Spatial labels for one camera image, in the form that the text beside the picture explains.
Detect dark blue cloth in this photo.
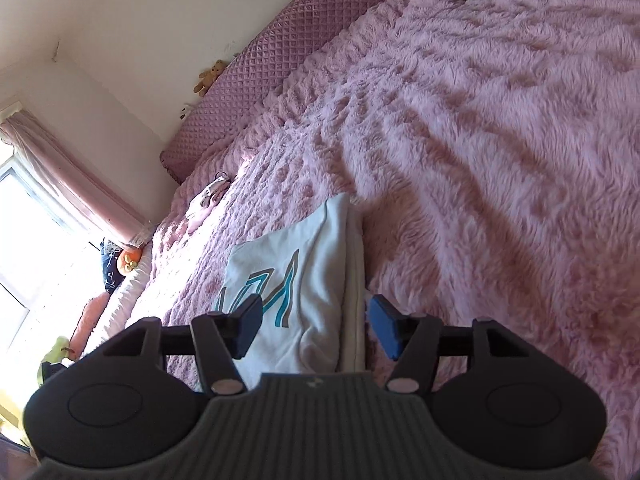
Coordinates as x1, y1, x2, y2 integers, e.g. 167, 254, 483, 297
100, 237, 126, 295

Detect pink quilted headboard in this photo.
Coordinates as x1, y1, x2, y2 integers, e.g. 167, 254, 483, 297
160, 0, 391, 184

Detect small pink white garment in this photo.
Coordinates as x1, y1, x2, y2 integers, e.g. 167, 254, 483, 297
185, 172, 232, 221

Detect peach plush cushion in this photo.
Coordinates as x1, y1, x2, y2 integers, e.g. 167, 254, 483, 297
67, 291, 111, 356

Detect orange plush toy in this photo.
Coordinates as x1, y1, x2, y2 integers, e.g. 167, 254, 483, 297
116, 249, 144, 275

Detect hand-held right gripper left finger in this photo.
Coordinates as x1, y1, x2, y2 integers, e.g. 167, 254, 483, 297
102, 294, 264, 395

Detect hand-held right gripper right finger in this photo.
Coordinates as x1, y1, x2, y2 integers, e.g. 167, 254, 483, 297
369, 295, 532, 393

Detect yellow green plush toy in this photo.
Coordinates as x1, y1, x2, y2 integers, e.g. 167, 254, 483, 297
37, 336, 72, 377

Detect brown teddy bear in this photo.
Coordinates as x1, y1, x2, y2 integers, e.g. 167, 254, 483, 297
194, 60, 230, 97

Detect pink curtain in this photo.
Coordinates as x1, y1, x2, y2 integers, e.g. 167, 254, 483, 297
0, 110, 153, 248

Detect white printed sweatshirt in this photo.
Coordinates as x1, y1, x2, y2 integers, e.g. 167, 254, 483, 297
212, 192, 367, 376

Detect pink fluffy blanket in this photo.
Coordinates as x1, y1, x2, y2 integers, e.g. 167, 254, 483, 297
75, 0, 640, 480

